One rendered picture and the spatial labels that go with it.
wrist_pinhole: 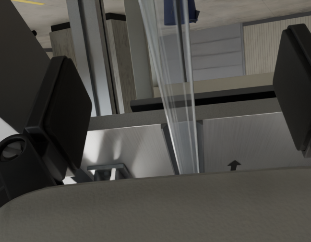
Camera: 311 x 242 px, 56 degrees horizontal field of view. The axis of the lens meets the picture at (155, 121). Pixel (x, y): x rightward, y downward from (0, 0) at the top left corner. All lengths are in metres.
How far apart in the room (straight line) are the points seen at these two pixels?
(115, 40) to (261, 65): 6.18
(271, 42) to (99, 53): 10.00
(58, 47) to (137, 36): 5.53
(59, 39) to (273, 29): 6.80
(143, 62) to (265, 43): 9.87
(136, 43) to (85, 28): 0.14
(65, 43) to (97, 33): 5.54
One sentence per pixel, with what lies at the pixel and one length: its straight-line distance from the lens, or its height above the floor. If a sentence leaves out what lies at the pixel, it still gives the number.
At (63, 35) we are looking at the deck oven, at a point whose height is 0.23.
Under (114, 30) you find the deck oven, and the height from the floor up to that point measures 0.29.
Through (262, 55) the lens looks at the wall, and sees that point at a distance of 10.37.
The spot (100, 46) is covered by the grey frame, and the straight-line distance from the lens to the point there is 0.40.
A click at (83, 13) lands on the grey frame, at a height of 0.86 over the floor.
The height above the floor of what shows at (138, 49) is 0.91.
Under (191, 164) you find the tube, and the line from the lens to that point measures 0.19.
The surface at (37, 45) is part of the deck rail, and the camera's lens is 0.19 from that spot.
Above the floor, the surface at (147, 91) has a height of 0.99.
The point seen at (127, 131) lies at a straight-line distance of 0.17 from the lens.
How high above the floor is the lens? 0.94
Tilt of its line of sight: 11 degrees up
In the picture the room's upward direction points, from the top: 173 degrees clockwise
